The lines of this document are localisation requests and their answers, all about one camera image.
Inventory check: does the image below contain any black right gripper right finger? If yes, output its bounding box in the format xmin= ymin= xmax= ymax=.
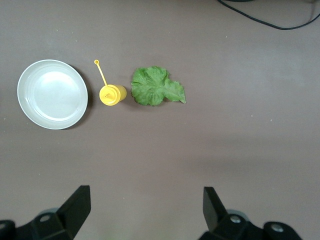
xmin=198 ymin=186 xmax=305 ymax=240

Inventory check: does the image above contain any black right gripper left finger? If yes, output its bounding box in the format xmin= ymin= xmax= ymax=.
xmin=0 ymin=185 xmax=91 ymax=240

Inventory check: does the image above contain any yellow squeeze bottle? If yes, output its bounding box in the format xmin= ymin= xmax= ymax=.
xmin=93 ymin=59 xmax=128 ymax=107

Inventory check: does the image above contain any green lettuce leaf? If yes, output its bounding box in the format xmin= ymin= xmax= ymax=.
xmin=130 ymin=65 xmax=187 ymax=107

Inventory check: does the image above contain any beige plate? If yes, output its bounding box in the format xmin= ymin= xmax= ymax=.
xmin=16 ymin=59 xmax=89 ymax=131

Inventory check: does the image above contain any black cable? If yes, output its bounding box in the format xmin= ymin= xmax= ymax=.
xmin=216 ymin=0 xmax=320 ymax=31

